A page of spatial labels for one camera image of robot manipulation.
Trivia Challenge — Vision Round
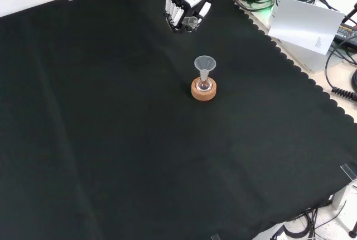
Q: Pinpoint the clear graduated cylinder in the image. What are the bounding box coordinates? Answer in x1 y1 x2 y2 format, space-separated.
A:
182 16 199 31

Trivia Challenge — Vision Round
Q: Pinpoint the clear plastic funnel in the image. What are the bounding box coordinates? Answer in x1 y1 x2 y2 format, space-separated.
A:
194 55 217 80

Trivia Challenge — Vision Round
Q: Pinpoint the small round-bottom glass flask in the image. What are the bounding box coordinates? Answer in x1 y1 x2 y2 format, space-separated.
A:
195 75 213 92

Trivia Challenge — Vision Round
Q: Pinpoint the pale board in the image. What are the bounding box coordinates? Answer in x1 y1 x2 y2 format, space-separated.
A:
267 0 346 56

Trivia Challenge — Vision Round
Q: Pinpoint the black bench cloth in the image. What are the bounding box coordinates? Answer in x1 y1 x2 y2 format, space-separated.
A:
0 0 357 240

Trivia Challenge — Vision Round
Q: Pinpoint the black tripod leg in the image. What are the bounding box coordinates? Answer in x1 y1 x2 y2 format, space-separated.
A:
341 0 357 25

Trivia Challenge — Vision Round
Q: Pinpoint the black power adapter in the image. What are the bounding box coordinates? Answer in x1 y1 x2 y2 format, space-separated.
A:
334 22 357 46

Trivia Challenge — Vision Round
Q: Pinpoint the cork ring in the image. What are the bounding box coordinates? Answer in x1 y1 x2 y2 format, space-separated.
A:
191 77 218 102

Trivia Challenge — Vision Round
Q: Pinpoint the black coiled cable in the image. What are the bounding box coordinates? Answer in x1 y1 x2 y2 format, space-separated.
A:
331 85 357 101

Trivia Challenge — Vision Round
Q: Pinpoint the black floor cable bundle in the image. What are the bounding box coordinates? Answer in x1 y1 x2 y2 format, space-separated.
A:
269 206 357 240

